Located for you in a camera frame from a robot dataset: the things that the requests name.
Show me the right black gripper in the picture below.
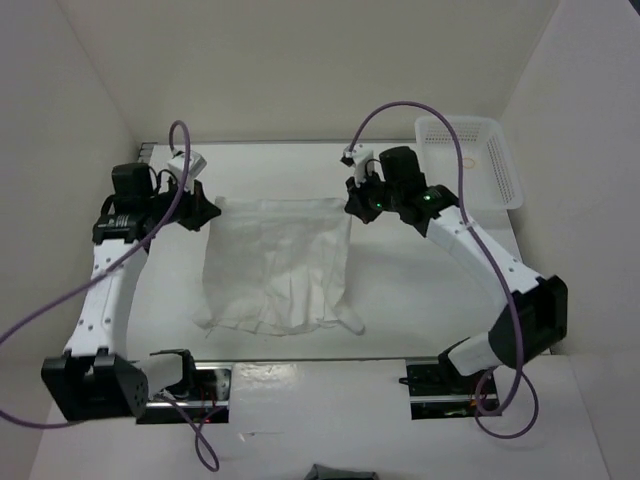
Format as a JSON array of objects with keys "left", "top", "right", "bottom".
[{"left": 347, "top": 165, "right": 403, "bottom": 224}]

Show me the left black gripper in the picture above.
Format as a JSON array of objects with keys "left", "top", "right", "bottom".
[{"left": 144, "top": 175, "right": 219, "bottom": 232}]

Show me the white pleated skirt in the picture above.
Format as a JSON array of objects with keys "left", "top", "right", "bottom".
[{"left": 193, "top": 197, "right": 365, "bottom": 336}]

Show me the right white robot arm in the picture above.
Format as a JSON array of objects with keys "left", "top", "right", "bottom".
[{"left": 341, "top": 146, "right": 568, "bottom": 393}]

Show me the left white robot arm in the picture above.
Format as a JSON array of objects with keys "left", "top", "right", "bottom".
[{"left": 41, "top": 156, "right": 221, "bottom": 422}]

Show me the white perforated plastic basket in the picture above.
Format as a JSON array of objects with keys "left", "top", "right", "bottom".
[{"left": 414, "top": 116, "right": 524, "bottom": 210}]

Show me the dark object bottom edge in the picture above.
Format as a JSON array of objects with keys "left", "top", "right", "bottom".
[{"left": 304, "top": 464, "right": 379, "bottom": 480}]

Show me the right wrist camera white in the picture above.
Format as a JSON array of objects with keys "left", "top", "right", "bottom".
[{"left": 341, "top": 145, "right": 374, "bottom": 187}]

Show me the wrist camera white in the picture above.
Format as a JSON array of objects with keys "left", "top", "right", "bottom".
[
  {"left": 341, "top": 145, "right": 374, "bottom": 187},
  {"left": 167, "top": 149, "right": 207, "bottom": 193}
]

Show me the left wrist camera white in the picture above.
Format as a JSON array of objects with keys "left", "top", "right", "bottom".
[{"left": 167, "top": 149, "right": 207, "bottom": 193}]

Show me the aluminium table rail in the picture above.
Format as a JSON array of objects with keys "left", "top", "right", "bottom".
[{"left": 138, "top": 142, "right": 156, "bottom": 164}]

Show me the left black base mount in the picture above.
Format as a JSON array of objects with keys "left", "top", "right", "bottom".
[{"left": 136, "top": 361, "right": 233, "bottom": 425}]

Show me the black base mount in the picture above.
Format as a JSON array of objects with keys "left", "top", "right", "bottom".
[
  {"left": 398, "top": 358, "right": 483, "bottom": 420},
  {"left": 136, "top": 361, "right": 233, "bottom": 425}
]

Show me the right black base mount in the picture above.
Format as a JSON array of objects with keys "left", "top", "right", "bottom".
[{"left": 398, "top": 358, "right": 483, "bottom": 420}]

